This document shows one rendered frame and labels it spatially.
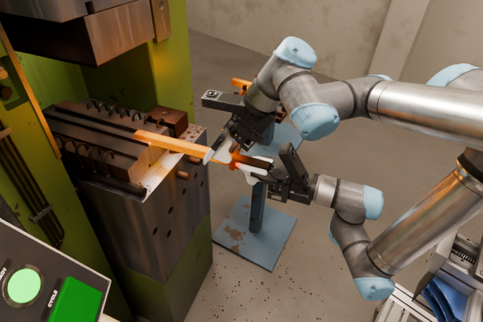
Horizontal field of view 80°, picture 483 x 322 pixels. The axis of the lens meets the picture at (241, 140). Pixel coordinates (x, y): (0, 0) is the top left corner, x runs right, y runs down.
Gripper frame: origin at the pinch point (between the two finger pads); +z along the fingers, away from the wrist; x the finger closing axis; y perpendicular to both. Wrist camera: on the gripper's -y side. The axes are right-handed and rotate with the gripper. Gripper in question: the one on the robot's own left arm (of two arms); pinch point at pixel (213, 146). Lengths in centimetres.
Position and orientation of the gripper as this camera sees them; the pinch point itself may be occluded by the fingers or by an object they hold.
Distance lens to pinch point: 77.0
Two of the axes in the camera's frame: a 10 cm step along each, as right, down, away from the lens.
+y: 8.0, 6.0, 0.7
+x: 3.5, -5.6, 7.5
